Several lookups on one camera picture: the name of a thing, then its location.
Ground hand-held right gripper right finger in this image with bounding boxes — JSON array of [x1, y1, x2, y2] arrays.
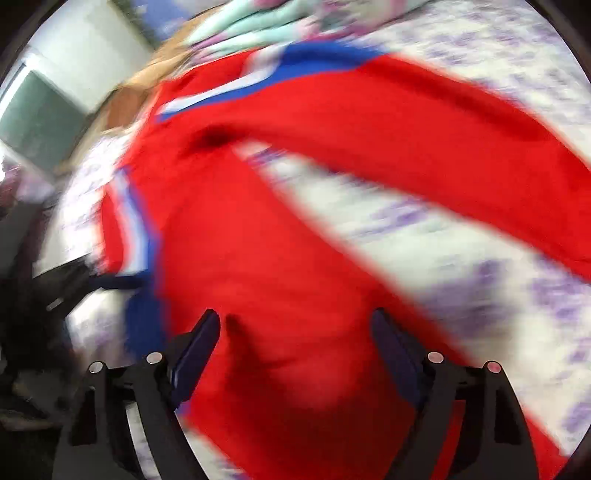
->
[[370, 308, 540, 480]]

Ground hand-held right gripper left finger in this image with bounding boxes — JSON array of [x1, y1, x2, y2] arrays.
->
[[52, 308, 221, 480]]

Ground red pants with striped band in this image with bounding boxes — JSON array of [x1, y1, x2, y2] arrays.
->
[[95, 44, 591, 480]]

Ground purple floral bedsheet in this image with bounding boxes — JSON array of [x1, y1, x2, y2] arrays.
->
[[46, 0, 591, 480]]

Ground green window pane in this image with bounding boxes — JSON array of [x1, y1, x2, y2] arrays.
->
[[0, 60, 93, 171]]

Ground tan cloth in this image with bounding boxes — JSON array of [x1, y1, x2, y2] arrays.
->
[[99, 18, 204, 134]]

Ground turquoise floral folded blanket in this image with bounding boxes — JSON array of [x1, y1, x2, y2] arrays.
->
[[185, 0, 430, 51]]

